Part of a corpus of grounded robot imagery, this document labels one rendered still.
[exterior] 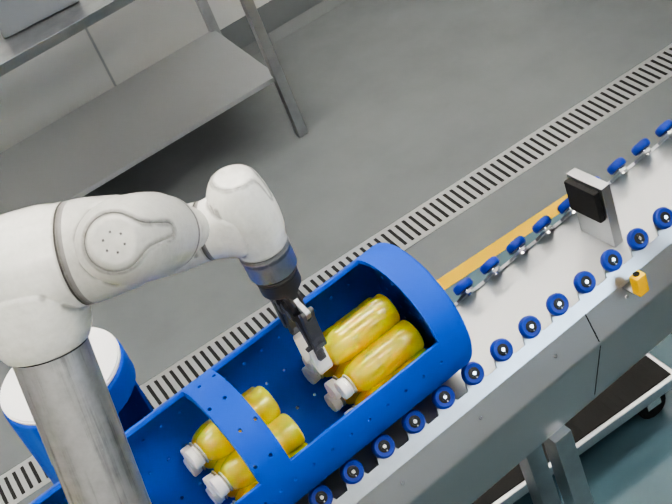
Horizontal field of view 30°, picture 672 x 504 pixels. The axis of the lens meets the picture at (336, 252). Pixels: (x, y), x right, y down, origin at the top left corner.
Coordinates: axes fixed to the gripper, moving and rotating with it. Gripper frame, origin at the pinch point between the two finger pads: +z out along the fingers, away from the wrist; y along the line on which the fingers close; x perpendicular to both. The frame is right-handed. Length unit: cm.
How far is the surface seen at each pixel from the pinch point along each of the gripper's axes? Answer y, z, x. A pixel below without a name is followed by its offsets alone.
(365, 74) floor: 246, 116, -153
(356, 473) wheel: -11.2, 20.0, 6.2
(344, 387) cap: -6.6, 5.5, -0.3
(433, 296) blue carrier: -10.6, -2.4, -21.4
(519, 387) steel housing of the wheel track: -12.9, 28.6, -30.7
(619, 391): 26, 101, -81
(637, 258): -11, 23, -67
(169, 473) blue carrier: 12.0, 13.1, 31.7
